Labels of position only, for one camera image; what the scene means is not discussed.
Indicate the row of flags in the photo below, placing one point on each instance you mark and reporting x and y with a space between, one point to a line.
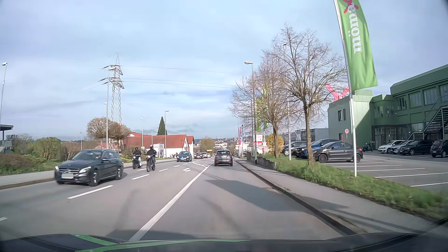
240 136

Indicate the yellow-leaved tree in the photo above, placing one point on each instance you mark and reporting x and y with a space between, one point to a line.
207 144

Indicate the queue of distant cars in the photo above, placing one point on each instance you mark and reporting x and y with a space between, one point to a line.
201 155

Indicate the yellow bush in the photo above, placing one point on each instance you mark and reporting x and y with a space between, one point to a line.
274 142

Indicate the red-roofed white building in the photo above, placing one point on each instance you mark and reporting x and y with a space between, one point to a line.
164 142

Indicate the dark conifer tree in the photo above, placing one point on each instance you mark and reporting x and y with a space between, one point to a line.
161 126

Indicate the grey asphalt road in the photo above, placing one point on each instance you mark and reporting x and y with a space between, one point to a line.
224 203

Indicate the person on motorcycle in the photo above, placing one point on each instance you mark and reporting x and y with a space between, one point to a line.
151 159
137 158

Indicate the grey building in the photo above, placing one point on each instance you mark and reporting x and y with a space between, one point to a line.
308 134

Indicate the blue parked car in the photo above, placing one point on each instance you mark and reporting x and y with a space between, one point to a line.
316 145

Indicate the electricity pylon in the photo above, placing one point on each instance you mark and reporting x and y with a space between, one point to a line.
116 94

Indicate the dark grey parked car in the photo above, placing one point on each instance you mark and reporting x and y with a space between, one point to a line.
336 152

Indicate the reddish bare tree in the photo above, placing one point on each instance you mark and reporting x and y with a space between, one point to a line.
106 129

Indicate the car's own bonnet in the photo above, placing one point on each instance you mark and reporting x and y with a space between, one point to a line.
224 245

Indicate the round road sign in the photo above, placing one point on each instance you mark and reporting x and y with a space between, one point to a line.
346 132

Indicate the black estate car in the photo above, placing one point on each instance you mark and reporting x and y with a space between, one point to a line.
90 167

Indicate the green flag on pole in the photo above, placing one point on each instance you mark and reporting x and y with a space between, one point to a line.
356 45

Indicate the white parked car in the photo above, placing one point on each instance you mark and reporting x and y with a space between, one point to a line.
389 146

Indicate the green bushes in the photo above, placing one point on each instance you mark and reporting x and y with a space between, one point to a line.
42 148

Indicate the green building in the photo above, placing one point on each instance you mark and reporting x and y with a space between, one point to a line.
413 108

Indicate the black parked car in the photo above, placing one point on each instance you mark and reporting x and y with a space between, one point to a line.
439 148
417 147

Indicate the grass bank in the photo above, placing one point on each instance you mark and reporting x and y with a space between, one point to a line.
24 164

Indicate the canopy roof structure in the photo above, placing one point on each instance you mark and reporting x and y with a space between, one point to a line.
5 134

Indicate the lamp post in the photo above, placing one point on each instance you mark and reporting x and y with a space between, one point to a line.
165 133
141 133
106 119
252 105
287 105
2 94

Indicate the low concrete wall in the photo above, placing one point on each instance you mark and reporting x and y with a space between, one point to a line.
260 161

